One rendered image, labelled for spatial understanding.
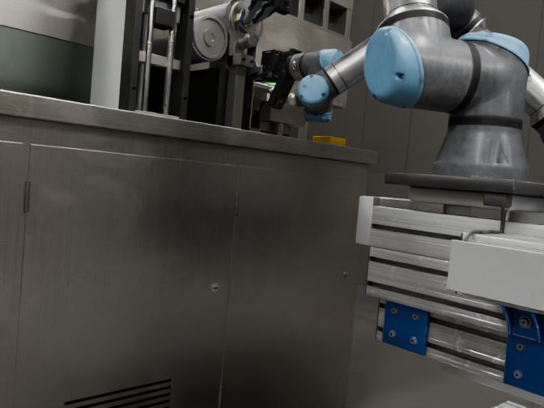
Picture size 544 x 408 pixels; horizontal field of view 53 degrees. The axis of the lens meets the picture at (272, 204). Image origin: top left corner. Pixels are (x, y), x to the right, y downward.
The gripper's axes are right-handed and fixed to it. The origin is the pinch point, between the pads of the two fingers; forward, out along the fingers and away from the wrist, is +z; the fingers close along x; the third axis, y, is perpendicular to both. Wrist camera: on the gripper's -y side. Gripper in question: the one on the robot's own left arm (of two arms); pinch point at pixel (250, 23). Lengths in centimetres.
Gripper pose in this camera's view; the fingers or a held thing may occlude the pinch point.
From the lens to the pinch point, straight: 167.8
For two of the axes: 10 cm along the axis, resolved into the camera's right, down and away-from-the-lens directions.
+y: -3.7, -8.3, 4.2
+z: -5.9, 5.6, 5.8
